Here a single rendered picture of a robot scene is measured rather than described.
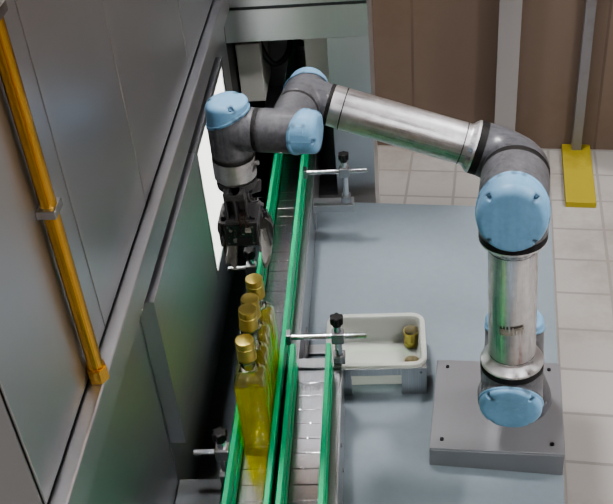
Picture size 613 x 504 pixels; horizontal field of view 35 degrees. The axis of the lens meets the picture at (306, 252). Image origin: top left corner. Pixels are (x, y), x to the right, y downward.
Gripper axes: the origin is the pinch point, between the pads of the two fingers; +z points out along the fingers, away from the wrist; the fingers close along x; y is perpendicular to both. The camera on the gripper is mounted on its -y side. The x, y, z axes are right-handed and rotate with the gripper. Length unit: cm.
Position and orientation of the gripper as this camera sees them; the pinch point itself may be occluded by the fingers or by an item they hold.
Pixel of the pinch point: (250, 259)
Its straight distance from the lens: 182.5
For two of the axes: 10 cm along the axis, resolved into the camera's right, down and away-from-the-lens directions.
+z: 0.8, 7.9, 6.0
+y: -0.7, 6.1, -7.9
